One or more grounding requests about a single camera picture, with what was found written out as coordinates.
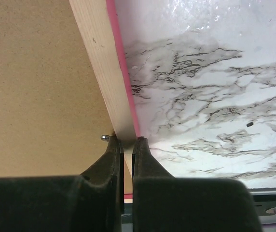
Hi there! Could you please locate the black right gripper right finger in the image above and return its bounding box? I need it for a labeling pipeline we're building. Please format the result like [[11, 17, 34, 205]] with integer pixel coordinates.
[[133, 137, 262, 232]]

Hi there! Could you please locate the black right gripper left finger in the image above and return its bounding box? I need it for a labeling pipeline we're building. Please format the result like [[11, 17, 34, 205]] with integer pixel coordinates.
[[0, 137, 124, 232]]

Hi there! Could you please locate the brown backing board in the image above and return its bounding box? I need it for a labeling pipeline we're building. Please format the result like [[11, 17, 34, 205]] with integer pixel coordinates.
[[0, 0, 133, 194]]

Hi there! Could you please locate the pink photo frame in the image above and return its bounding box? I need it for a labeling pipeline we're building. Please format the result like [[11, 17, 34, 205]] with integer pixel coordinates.
[[70, 0, 140, 203]]

